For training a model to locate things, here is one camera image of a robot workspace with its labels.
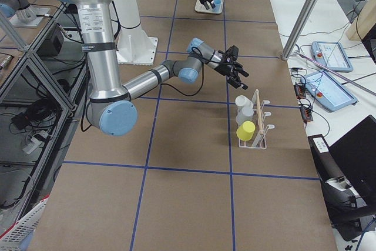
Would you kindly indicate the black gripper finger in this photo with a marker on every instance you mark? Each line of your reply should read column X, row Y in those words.
column 213, row 4
column 206, row 6
column 236, row 83
column 239, row 69

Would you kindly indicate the pale green plastic cup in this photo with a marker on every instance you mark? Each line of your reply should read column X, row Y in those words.
column 242, row 101

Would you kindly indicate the grey plastic cup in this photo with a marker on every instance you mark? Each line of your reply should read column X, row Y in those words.
column 244, row 114

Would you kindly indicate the yellow plastic cup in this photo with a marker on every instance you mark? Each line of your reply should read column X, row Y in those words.
column 246, row 131

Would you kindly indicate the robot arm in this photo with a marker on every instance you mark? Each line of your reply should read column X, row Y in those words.
column 111, row 32
column 150, row 31

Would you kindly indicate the teach pendant with red button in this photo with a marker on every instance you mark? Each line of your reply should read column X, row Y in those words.
column 327, row 91

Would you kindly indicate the metal rod stand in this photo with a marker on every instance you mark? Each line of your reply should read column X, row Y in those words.
column 295, row 53

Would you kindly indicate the black laptop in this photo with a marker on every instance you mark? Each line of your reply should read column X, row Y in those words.
column 354, row 153

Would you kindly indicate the white wire cup rack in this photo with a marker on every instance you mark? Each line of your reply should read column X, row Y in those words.
column 258, row 140

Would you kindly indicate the aluminium frame post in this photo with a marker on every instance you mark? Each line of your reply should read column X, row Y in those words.
column 298, row 28

